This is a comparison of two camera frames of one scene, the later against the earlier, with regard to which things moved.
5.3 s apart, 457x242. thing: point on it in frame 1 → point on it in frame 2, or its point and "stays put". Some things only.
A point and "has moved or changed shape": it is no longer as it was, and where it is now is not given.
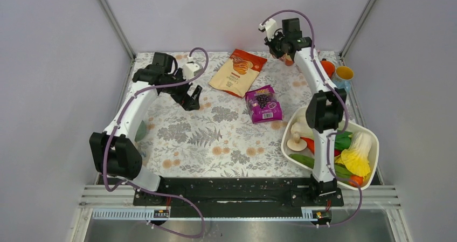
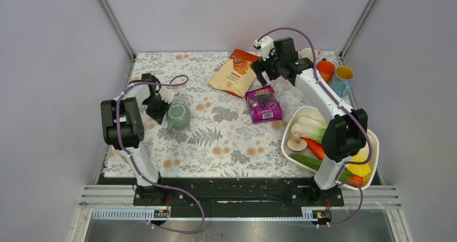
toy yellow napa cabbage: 355,158 stays put
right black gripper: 271,44 → 261,66
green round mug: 141,131 has moved or changed shape
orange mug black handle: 329,67 stays put
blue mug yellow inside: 343,77 stays put
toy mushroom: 297,144 stays put
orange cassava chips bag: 238,74 stays put
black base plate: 237,194 stays put
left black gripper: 187,102 → 158,116
